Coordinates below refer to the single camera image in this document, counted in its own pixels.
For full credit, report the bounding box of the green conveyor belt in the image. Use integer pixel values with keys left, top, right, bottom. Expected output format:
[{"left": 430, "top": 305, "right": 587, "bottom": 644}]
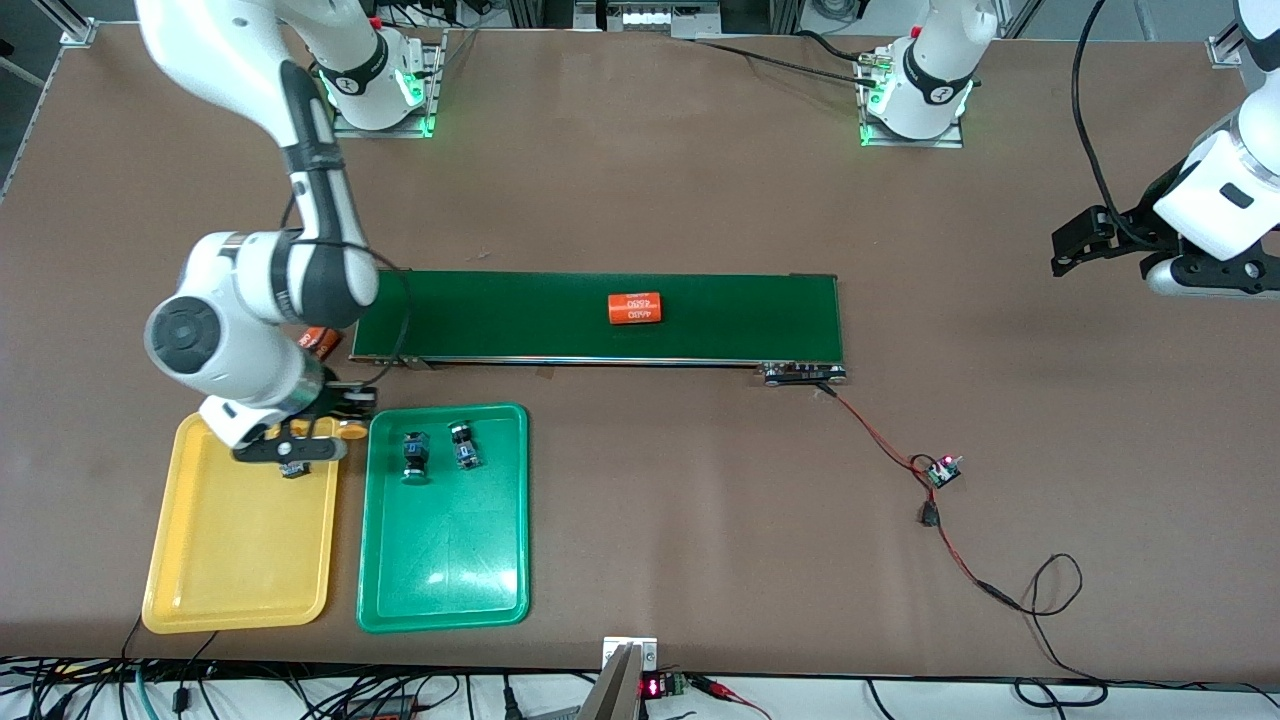
[{"left": 349, "top": 267, "right": 849, "bottom": 389}]

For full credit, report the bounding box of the green plastic tray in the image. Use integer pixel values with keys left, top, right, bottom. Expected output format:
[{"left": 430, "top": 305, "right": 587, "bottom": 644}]
[{"left": 357, "top": 402, "right": 531, "bottom": 634}]

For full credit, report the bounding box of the yellow plastic tray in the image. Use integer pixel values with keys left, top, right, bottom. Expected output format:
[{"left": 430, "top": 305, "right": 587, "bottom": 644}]
[{"left": 141, "top": 404, "right": 344, "bottom": 636}]

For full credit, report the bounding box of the red clip lead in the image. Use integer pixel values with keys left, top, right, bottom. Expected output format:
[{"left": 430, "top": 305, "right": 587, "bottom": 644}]
[{"left": 690, "top": 676, "right": 773, "bottom": 720}]

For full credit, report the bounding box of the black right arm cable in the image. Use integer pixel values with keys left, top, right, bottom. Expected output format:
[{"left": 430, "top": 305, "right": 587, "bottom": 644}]
[{"left": 280, "top": 180, "right": 413, "bottom": 366}]

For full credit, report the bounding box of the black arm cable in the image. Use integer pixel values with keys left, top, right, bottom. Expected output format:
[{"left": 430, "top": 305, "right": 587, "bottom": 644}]
[
  {"left": 280, "top": 180, "right": 413, "bottom": 366},
  {"left": 1072, "top": 0, "right": 1151, "bottom": 251}
]

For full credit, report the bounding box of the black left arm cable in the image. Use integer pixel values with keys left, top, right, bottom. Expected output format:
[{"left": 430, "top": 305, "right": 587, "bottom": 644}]
[{"left": 1072, "top": 0, "right": 1151, "bottom": 251}]

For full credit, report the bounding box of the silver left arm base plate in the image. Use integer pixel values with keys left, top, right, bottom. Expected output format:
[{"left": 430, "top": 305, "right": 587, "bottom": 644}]
[{"left": 858, "top": 48, "right": 967, "bottom": 150}]

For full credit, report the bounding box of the red and black wire pair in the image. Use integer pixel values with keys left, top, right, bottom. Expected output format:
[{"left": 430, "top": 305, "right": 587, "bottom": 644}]
[{"left": 817, "top": 383, "right": 1021, "bottom": 609}]

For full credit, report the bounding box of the black cable on table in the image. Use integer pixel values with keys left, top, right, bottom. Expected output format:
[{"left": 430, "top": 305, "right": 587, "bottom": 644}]
[
  {"left": 690, "top": 36, "right": 891, "bottom": 89},
  {"left": 795, "top": 28, "right": 873, "bottom": 63}
]

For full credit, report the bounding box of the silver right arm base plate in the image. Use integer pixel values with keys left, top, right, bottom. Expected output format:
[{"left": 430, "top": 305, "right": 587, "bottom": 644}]
[{"left": 332, "top": 40, "right": 443, "bottom": 138}]

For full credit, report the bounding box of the thin black looped cable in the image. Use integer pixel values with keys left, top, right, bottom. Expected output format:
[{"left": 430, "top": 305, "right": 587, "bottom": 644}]
[{"left": 1010, "top": 553, "right": 1111, "bottom": 706}]

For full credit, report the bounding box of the silver mounting bracket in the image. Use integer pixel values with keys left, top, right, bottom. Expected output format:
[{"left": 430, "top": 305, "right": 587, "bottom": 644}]
[{"left": 603, "top": 636, "right": 658, "bottom": 671}]

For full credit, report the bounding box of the grey camera mount pole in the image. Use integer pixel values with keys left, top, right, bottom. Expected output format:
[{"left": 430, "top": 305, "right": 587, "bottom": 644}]
[{"left": 578, "top": 643, "right": 647, "bottom": 720}]

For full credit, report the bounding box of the silver machine frame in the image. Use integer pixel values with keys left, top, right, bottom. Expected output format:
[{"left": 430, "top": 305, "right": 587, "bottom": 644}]
[{"left": 505, "top": 0, "right": 801, "bottom": 39}]

